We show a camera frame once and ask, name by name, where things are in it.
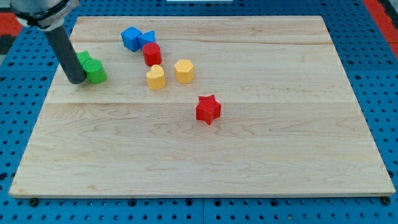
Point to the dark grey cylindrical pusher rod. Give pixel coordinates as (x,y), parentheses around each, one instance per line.
(66,55)

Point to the green cylinder block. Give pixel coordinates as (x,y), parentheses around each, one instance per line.
(94,71)

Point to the green star block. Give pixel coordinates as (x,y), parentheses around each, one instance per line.
(83,57)

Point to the red star block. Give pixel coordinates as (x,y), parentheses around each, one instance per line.
(208,109)

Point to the blue cube block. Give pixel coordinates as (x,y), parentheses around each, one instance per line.
(130,38)

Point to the blue triangle block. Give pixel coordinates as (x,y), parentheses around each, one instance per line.
(146,38)

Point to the red cylinder block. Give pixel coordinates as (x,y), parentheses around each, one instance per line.
(152,54)

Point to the yellow heart block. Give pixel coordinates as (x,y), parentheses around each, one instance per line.
(156,77)

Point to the yellow hexagon block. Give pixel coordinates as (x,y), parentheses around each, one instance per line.
(184,71)

